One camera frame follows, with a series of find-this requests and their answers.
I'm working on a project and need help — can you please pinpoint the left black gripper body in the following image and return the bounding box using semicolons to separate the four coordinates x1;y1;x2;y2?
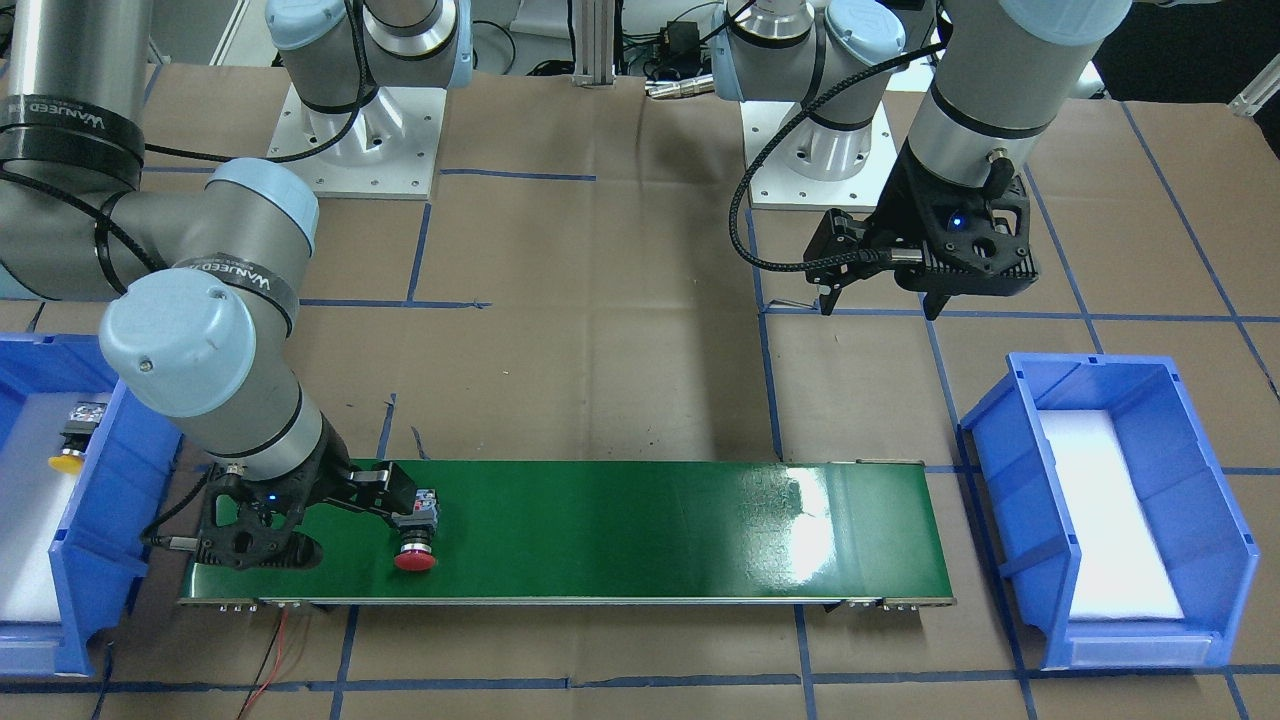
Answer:
804;149;1041;299

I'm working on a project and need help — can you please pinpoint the aluminium frame post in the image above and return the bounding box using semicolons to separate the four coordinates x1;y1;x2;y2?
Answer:
568;1;622;87

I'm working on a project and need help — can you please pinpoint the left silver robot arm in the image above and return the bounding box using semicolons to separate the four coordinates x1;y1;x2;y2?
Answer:
709;1;1132;319

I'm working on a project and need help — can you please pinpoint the blue plastic bin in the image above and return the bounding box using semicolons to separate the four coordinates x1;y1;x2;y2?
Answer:
1;333;180;676
963;354;1260;670

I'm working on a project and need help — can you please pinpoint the black braided cable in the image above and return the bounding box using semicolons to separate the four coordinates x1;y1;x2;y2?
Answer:
728;40;951;273

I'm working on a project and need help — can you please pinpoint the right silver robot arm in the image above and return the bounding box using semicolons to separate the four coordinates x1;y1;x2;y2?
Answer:
3;1;435;569

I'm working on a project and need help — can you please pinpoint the green conveyor belt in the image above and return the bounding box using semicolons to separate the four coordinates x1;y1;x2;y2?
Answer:
180;459;955;610

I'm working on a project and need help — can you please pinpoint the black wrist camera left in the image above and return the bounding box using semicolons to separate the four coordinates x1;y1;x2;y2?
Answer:
895;170;1041;297

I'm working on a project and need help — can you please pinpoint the yellow push button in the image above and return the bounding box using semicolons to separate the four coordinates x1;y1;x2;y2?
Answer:
47;401;108;475

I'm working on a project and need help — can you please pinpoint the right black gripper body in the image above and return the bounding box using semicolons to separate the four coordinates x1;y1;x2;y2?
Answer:
196;445;416;570

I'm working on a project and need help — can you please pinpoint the white foam pad bin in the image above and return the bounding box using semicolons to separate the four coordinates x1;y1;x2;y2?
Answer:
1;393;109;623
1039;410;1185;621

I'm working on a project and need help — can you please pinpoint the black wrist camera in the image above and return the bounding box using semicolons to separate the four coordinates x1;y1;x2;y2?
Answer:
195;473;312;570
895;170;1041;297

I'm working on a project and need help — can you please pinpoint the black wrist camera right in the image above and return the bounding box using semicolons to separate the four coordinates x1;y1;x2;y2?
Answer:
195;473;312;570

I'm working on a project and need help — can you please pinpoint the red black conveyor wire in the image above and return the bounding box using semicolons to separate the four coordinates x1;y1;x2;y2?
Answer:
236;606;293;720

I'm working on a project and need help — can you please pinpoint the red push button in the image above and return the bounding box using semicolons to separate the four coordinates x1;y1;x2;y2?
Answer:
390;488;439;571

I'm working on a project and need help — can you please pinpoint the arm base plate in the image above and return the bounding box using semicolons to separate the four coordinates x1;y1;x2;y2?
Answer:
750;105;897;213
266;87;447;201

